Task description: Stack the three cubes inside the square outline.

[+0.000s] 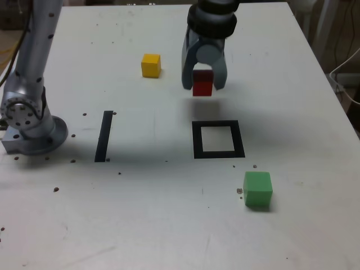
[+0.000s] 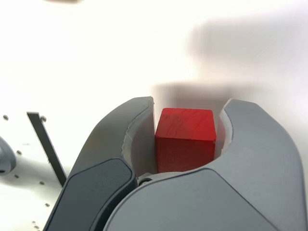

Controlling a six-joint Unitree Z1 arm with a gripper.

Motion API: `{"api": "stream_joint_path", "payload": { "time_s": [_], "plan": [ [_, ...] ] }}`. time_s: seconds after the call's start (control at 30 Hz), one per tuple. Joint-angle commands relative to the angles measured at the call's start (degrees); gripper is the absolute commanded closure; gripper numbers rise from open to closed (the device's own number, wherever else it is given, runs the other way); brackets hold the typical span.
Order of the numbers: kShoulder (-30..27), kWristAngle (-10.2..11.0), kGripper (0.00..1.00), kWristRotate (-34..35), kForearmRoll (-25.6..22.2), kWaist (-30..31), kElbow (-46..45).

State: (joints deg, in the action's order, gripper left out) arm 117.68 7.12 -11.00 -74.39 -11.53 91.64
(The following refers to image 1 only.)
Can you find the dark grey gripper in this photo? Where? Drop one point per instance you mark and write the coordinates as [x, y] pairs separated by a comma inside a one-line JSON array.
[[213, 40]]

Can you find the red cube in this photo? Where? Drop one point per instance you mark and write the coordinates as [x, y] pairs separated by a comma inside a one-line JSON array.
[[202, 87]]

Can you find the yellow cube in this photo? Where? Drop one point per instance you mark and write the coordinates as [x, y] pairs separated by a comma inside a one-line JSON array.
[[150, 67]]

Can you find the green cube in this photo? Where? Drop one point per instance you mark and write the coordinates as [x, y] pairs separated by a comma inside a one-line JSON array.
[[257, 191]]

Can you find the black tape square outline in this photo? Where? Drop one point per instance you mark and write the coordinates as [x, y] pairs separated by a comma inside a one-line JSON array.
[[197, 140]]

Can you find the black tape strip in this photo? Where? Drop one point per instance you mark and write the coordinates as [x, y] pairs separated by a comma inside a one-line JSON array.
[[103, 137]]

